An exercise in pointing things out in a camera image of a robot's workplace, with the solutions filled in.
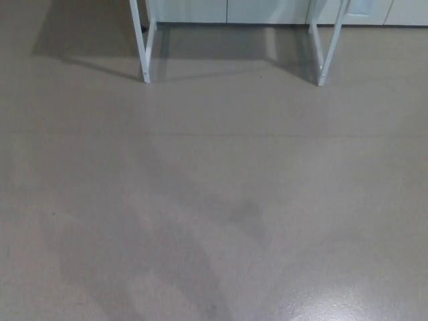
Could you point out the small black floor stopper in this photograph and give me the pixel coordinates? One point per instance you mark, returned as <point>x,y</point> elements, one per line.
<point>144,28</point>

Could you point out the white metal-frame desk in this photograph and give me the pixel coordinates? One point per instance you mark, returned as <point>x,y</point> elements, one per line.
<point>142,50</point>

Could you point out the white cabinet with doors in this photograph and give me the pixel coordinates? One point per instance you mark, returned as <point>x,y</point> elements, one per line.
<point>267,10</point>

